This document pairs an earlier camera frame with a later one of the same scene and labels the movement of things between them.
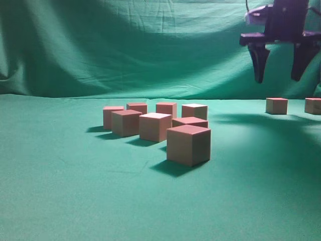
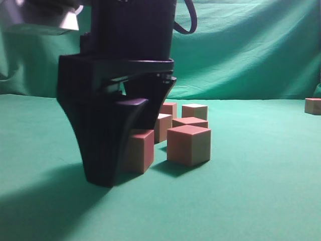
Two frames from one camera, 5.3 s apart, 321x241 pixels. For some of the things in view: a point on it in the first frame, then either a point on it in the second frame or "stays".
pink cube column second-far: [190, 121] stays
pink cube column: [153, 126] stays
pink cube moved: [167, 108] stays
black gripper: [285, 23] -> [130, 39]
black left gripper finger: [259, 54] -> [105, 127]
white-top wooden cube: [198, 111] stays
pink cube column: [277, 106] -> [139, 154]
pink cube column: [312, 105] stays
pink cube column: [188, 144] stays
